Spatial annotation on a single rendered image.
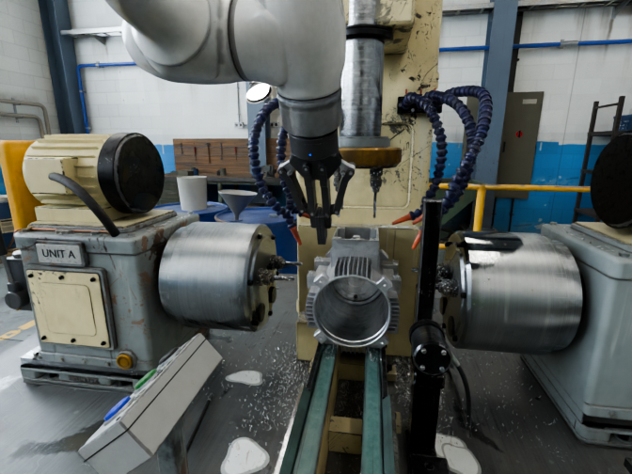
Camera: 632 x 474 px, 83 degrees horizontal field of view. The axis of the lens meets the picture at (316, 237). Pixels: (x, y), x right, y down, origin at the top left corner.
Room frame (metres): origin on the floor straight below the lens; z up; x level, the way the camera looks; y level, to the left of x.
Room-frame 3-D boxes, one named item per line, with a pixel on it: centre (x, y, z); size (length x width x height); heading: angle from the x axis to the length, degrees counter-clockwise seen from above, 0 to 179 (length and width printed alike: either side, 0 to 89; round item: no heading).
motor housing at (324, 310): (0.76, -0.09, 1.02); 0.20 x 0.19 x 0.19; 171
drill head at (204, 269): (0.81, 0.26, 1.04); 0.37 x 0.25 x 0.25; 81
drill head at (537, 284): (0.71, -0.41, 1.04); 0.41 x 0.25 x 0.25; 81
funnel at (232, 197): (2.29, 0.50, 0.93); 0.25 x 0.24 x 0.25; 169
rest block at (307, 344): (0.84, 0.01, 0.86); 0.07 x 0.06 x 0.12; 81
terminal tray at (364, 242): (0.80, -0.09, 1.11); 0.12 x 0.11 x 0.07; 171
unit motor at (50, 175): (0.82, 0.55, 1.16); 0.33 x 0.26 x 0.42; 81
